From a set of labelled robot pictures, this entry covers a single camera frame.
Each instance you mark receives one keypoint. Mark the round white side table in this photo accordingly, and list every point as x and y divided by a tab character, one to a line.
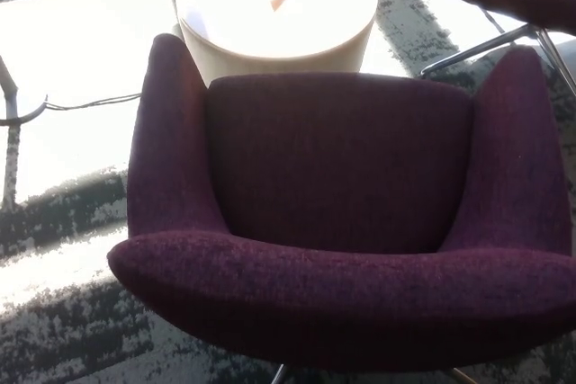
274	42

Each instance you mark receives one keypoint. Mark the chrome armchair leg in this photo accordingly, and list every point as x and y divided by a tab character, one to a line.
279	374

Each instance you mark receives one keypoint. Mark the metal floor stand base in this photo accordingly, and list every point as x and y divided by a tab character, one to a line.
11	100

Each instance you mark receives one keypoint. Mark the purple fabric armchair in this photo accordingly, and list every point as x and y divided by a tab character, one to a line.
337	154

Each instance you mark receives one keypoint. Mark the wooden armchair leg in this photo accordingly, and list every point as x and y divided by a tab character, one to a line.
463	376

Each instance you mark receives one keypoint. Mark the small orange item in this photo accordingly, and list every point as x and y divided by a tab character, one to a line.
278	1

